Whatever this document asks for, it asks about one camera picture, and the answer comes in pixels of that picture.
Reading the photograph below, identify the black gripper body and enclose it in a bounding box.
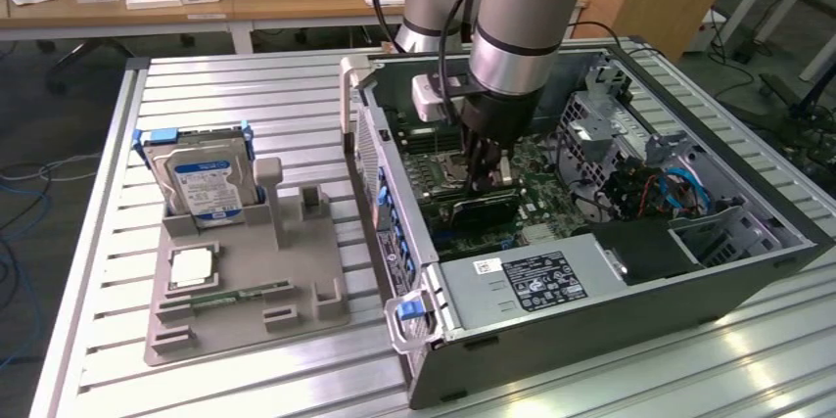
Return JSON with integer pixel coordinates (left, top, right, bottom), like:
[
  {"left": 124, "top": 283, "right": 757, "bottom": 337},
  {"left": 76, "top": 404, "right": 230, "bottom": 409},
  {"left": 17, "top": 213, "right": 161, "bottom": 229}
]
[{"left": 456, "top": 91, "right": 542, "bottom": 150}]

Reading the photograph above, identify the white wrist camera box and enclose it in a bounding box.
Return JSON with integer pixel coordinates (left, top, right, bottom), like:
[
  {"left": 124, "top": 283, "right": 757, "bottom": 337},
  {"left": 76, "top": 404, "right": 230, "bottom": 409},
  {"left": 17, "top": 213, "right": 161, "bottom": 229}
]
[{"left": 410, "top": 73, "right": 469, "bottom": 122}]

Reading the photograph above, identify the red wire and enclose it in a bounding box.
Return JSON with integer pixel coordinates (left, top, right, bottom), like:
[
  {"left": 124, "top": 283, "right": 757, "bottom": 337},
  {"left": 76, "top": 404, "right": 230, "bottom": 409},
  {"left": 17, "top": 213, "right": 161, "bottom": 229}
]
[{"left": 634, "top": 176, "right": 654, "bottom": 216}]

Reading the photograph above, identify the grey printed parts rack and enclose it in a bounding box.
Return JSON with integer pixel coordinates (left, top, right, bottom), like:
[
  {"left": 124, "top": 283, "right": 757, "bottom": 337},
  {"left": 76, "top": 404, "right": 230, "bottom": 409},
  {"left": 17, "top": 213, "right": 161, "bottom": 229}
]
[{"left": 142, "top": 156, "right": 353, "bottom": 368}]

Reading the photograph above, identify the silver CPU chip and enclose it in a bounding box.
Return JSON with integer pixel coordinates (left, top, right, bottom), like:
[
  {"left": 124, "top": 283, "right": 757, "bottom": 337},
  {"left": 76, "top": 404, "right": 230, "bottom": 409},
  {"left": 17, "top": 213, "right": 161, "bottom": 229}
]
[{"left": 165, "top": 249, "right": 217, "bottom": 290}]

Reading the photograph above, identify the open dark PC case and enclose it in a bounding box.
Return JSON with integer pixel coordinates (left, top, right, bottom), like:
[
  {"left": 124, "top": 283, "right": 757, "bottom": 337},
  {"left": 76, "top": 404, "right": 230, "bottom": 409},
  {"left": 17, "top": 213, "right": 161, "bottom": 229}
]
[{"left": 337, "top": 35, "right": 836, "bottom": 412}]

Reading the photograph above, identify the black power cable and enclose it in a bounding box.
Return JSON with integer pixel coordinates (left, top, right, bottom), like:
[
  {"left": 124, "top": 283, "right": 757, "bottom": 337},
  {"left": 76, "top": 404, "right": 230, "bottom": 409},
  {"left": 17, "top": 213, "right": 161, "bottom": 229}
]
[{"left": 564, "top": 21, "right": 657, "bottom": 54}]

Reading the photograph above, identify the white desk frame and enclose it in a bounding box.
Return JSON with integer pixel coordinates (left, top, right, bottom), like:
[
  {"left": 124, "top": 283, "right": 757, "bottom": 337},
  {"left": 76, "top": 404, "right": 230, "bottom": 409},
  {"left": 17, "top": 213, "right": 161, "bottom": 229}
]
[{"left": 714, "top": 0, "right": 836, "bottom": 81}]

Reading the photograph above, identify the green motherboard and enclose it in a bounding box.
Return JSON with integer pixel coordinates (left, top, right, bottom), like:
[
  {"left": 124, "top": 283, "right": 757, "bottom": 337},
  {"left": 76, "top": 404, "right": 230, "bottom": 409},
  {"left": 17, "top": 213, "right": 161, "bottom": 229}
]
[{"left": 384, "top": 112, "right": 602, "bottom": 262}]

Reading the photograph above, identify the grey power supply unit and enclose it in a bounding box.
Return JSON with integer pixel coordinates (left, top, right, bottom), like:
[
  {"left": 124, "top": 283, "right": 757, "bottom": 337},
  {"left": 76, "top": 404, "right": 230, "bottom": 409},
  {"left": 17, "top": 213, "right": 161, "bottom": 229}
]
[{"left": 437, "top": 232, "right": 632, "bottom": 331}]

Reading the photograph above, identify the hard disk with blue bracket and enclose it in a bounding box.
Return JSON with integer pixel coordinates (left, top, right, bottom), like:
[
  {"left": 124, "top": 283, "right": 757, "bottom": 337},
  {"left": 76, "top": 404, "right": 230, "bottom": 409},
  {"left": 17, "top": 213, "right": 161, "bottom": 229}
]
[{"left": 129, "top": 119, "right": 261, "bottom": 232}]

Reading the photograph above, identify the metal disk bay cage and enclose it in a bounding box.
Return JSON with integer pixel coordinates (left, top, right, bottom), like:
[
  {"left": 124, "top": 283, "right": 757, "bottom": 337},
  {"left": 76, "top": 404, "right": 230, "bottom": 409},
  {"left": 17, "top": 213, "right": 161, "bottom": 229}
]
[{"left": 553, "top": 63, "right": 713, "bottom": 223}]

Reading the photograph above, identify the blue disk wire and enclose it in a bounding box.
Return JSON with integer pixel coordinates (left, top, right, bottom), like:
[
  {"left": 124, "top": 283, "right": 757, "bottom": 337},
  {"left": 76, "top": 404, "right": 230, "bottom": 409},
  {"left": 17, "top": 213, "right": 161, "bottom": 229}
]
[{"left": 652, "top": 167, "right": 710, "bottom": 216}]

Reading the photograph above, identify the CPU socket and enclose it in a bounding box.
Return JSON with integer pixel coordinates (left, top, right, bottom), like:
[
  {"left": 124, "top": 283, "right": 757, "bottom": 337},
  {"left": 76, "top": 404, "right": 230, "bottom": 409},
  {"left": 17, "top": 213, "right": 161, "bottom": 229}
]
[{"left": 433, "top": 150, "right": 473, "bottom": 192}]

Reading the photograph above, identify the black Nvidia graphics card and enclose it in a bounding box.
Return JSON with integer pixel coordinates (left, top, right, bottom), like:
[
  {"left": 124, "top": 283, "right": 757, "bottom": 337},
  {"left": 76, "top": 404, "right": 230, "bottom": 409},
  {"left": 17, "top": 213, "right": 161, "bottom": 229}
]
[{"left": 444, "top": 188, "right": 522, "bottom": 232}]

